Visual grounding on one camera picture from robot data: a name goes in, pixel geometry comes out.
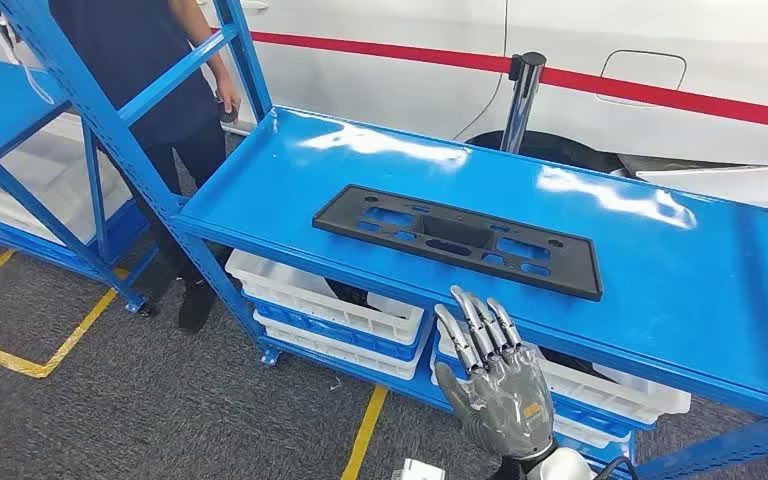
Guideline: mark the person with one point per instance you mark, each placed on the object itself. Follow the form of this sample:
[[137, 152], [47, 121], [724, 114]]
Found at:
[[126, 53]]

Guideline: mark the person's left hand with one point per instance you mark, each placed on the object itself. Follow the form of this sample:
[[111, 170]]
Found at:
[[228, 96]]

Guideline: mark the white car with red stripe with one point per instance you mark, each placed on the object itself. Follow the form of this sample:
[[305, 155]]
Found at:
[[390, 86]]

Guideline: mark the black handheld device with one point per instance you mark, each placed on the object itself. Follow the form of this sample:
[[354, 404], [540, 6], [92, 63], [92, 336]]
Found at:
[[230, 118]]

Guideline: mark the black plastic mounting plate part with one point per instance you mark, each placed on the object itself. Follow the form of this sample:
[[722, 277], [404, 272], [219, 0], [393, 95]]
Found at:
[[576, 275]]

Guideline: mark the white car body panel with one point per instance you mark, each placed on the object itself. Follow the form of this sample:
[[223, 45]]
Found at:
[[722, 185]]

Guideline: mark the yellow floor tape square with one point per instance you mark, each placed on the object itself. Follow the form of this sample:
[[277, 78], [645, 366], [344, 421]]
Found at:
[[0, 356]]

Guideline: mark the chrome stanchion post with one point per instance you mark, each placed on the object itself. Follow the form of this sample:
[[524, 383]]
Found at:
[[523, 99]]

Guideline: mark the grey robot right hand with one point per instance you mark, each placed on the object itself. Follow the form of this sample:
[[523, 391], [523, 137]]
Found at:
[[503, 404]]

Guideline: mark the blue metal shelf rack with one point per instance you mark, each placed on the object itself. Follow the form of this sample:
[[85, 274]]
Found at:
[[0, 99], [258, 192]]

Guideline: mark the yellow floor tape line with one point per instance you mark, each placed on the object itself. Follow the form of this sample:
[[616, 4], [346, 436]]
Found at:
[[365, 430]]

